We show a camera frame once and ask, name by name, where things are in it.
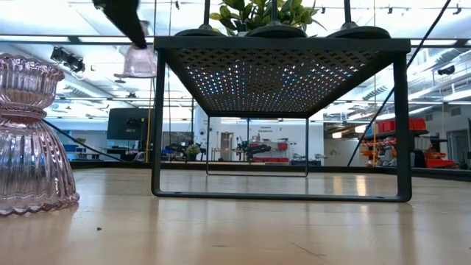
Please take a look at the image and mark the yellow hanging cable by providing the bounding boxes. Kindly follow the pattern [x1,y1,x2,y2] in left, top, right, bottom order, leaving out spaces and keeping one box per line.
[145,77,155,163]

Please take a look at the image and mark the black computer monitor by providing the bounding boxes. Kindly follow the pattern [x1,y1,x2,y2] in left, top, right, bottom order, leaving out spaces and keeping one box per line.
[107,107,155,141]

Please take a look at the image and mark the small background potted plant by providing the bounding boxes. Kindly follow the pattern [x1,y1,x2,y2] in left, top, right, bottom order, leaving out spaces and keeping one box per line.
[186,144,201,162]

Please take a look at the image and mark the thin black cable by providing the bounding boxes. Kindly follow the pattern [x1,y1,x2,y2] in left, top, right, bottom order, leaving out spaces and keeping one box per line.
[41,119,116,163]
[346,0,453,167]

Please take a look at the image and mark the black tall candlestick holder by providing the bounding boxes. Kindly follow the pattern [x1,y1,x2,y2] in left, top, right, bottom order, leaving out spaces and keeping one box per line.
[174,0,225,38]
[326,0,392,40]
[245,0,309,39]

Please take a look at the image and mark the orange storage bin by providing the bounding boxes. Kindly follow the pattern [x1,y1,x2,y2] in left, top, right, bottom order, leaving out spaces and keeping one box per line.
[425,158,456,169]

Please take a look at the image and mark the yellow pole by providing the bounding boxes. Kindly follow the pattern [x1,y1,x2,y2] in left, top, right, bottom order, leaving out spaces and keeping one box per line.
[372,121,378,167]

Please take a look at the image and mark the green artificial leafy plant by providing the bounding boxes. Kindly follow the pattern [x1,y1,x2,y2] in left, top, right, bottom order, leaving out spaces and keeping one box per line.
[208,0,327,38]

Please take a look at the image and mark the black perforated metal shelf riser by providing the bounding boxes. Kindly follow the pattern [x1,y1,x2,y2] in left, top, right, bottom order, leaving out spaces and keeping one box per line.
[151,35,414,203]

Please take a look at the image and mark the black storage rack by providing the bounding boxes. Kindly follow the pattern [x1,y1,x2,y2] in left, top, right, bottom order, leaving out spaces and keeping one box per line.
[358,117,448,169]

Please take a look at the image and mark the red storage bin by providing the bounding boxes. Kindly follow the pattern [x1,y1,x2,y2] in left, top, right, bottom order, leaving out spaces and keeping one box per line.
[409,117,427,131]
[378,118,395,133]

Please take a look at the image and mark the pink ribbed glass candle holder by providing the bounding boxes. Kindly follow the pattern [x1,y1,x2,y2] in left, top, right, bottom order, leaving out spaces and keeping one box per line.
[0,53,80,217]
[113,43,158,80]

